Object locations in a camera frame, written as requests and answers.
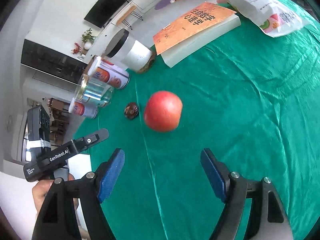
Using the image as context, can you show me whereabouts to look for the red labelled can far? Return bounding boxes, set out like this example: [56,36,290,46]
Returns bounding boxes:
[68,98,98,119]

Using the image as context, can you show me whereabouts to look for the white cardboard box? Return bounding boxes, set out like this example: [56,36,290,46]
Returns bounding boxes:
[68,154,92,179]

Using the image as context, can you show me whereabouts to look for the person's left hand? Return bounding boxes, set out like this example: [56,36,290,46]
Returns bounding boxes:
[31,173,79,218]

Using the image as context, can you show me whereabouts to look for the dark tall cabinet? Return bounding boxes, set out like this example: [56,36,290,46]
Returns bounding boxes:
[21,40,87,84]

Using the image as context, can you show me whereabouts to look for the red labelled can near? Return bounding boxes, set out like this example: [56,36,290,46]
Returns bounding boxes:
[88,56,130,89]

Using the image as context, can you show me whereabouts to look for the small wooden bench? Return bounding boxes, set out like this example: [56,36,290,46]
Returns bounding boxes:
[113,3,143,30]

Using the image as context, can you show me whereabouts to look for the purple round rug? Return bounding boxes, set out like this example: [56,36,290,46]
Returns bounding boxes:
[155,0,177,10]

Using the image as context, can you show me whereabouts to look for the white tv cabinet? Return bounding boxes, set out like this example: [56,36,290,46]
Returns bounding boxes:
[81,0,160,63]

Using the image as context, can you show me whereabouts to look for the white snack bag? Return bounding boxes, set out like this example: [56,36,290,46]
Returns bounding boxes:
[226,0,308,37]

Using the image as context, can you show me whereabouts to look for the red apple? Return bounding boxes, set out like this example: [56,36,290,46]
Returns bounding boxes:
[144,90,183,132]

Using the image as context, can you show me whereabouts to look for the potted green plant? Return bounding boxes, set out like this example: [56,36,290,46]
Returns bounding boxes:
[81,28,96,43]

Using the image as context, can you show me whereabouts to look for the orange covered book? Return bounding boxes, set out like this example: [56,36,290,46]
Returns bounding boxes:
[153,2,241,68]

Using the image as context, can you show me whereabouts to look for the red labelled can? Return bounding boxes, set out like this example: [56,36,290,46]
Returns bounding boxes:
[88,56,130,89]
[68,98,98,119]

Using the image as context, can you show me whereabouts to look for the white jar black lid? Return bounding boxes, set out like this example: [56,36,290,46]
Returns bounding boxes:
[103,29,156,73]

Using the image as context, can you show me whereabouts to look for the black television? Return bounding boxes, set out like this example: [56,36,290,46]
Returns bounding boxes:
[84,0,128,28]

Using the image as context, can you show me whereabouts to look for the green tablecloth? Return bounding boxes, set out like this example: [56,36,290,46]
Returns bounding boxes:
[73,0,320,240]

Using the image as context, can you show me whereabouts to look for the red flower vase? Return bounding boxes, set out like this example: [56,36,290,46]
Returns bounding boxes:
[71,42,83,55]

